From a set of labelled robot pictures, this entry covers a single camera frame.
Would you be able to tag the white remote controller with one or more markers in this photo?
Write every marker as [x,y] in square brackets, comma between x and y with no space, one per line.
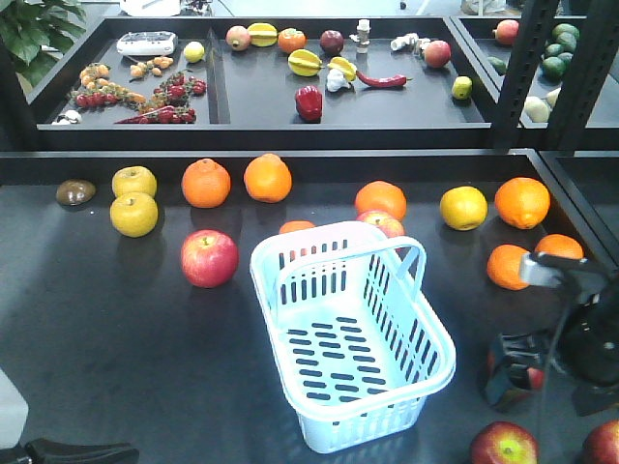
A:
[147,43]

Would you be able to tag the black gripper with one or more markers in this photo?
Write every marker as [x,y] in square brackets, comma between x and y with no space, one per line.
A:
[583,346]

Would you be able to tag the white garlic bulb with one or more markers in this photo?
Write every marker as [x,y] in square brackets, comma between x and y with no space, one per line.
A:
[336,81]

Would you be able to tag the black rear avocado tray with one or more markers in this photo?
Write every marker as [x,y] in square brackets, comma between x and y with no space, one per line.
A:
[550,68]

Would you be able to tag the red apple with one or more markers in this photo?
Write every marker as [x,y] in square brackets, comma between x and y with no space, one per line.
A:
[209,258]
[504,442]
[384,221]
[601,444]
[511,379]

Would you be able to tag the yellow fruit back left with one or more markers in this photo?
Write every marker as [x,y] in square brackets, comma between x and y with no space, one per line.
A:
[134,214]

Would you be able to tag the yellow starfruit right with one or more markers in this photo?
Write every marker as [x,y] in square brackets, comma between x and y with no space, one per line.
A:
[348,69]

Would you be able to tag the yellow round fruit right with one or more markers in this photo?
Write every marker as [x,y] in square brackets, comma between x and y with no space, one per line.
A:
[463,208]

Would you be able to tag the orange back left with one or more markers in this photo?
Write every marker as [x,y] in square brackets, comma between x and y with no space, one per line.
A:
[206,184]

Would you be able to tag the yellow starfruit left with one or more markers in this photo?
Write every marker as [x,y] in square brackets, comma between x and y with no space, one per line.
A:
[303,62]

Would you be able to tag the light blue plastic basket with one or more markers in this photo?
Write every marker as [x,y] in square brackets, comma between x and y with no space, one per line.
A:
[358,347]

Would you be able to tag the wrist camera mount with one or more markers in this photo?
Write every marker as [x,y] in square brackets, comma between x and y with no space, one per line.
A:
[581,279]

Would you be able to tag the large orange far right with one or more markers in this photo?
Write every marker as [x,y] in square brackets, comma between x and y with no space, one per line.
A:
[522,202]

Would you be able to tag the small orange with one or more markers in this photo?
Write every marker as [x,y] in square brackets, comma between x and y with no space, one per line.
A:
[296,225]
[560,245]
[503,264]

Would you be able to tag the red chili pepper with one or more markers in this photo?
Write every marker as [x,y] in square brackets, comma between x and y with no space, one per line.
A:
[395,81]

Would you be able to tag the black vertical rack post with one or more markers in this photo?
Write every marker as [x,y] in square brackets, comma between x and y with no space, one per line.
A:
[577,61]

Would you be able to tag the green potted plant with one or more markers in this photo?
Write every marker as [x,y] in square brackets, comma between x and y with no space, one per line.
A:
[34,32]

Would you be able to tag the small orange right front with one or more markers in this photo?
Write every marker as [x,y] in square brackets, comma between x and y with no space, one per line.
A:
[503,264]

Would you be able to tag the red bell pepper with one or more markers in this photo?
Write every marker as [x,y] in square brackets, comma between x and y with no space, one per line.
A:
[309,103]

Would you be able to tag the brown round fruit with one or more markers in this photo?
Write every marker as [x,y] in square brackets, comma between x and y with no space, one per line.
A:
[75,192]

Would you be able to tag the small orange far right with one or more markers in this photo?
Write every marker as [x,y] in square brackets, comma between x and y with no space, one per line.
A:
[560,245]

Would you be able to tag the yellow fruit back corner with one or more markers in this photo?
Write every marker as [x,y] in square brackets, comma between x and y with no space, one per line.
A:
[134,179]

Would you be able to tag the orange behind centre apple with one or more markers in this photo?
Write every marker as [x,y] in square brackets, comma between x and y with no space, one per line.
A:
[381,196]

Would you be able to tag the black rear vegetable tray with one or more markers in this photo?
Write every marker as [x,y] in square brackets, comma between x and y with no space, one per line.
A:
[448,100]

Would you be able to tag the yellow starfruit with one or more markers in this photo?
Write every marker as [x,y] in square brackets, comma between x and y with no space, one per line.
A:
[303,62]
[348,69]

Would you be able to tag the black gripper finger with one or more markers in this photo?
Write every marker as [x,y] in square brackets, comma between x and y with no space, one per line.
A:
[46,451]

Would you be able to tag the small orange centre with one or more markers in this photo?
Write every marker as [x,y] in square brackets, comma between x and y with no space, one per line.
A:
[296,225]

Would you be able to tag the pale mango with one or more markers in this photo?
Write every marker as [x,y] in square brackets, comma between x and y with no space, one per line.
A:
[536,109]

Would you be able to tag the black wooden apple display table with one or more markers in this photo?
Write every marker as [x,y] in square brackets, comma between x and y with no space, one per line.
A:
[108,341]

